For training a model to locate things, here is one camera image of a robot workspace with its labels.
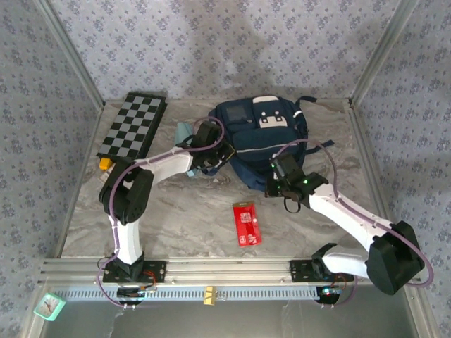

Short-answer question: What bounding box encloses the left controller circuit board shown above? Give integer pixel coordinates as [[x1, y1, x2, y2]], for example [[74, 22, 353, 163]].
[[116, 285, 158, 301]]

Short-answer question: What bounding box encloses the light teal zip pouch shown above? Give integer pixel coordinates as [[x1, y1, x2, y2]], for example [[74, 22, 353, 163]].
[[175, 121, 199, 178]]

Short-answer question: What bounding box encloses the controller circuit board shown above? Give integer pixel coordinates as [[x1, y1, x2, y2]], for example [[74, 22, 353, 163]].
[[116, 285, 158, 301], [316, 285, 345, 304]]

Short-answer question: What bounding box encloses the black grey chessboard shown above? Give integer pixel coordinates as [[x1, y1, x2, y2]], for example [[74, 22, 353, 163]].
[[97, 92, 168, 168]]

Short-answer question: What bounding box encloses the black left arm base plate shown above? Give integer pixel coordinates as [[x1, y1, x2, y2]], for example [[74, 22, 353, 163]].
[[101, 259, 167, 284]]

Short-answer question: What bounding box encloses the navy blue backpack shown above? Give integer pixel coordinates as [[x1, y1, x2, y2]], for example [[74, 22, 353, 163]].
[[207, 94, 335, 193]]

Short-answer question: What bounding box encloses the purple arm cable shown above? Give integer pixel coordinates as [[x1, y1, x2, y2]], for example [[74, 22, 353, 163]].
[[274, 139, 434, 311], [98, 117, 227, 311]]

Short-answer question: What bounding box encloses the teal alarm clock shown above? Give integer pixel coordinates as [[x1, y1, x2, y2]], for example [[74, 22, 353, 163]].
[[33, 292, 67, 322]]

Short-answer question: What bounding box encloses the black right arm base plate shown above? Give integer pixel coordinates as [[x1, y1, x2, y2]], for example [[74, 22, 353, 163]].
[[289, 259, 354, 284]]

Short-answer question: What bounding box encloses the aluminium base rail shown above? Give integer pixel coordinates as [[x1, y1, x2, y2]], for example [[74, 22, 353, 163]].
[[38, 256, 422, 286]]

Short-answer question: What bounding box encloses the grey slotted cable duct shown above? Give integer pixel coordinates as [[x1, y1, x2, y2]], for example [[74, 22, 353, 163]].
[[52, 285, 353, 302]]

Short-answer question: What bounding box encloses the red printed packet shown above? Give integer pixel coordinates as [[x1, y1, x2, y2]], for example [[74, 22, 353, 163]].
[[232, 201, 263, 248]]

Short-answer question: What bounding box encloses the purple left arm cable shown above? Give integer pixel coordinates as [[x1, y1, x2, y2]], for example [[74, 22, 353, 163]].
[[98, 117, 227, 311]]

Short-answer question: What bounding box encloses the right controller circuit board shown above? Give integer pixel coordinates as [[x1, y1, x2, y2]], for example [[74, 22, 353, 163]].
[[316, 285, 345, 304]]

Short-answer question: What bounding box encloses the aluminium frame post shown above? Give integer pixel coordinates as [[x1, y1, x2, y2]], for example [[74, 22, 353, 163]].
[[348, 0, 420, 108], [35, 0, 106, 108]]

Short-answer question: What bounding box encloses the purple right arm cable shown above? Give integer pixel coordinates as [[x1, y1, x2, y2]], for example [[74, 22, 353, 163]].
[[274, 139, 434, 311]]

